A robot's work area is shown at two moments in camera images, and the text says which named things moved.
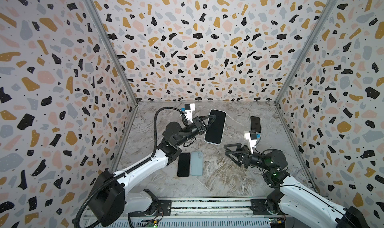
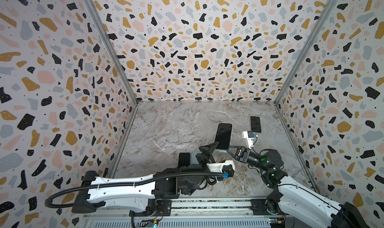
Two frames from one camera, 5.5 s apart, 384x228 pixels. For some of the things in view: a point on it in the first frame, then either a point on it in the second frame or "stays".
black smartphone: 183,164 stays
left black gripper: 202,129 -> 207,149
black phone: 255,123 stays
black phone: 214,133 -> 223,135
